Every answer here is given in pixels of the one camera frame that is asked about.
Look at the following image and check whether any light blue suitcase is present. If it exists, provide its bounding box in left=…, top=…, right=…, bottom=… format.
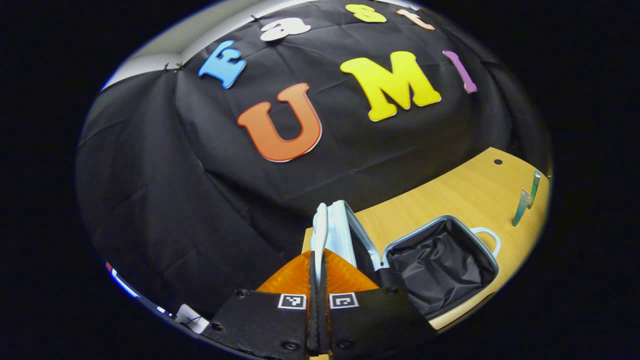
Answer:
left=301, top=200, right=502, bottom=321

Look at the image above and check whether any white and blue cream tube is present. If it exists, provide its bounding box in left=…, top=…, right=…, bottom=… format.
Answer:
left=512, top=189, right=532, bottom=227

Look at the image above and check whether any white paper sheet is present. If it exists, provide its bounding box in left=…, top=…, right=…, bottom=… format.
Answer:
left=175, top=303, right=210, bottom=335

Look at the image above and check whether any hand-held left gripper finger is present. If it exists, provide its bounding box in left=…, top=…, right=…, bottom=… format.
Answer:
left=319, top=249, right=437, bottom=360
left=202, top=250, right=320, bottom=360

